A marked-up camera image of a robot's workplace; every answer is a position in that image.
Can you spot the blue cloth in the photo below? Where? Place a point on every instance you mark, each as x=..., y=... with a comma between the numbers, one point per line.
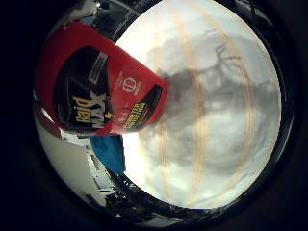
x=109, y=152

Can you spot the white table cover orange stripes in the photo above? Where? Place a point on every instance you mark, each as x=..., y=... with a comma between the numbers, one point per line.
x=208, y=112

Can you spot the red spray bottle black label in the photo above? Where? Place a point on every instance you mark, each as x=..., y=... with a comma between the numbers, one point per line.
x=96, y=80

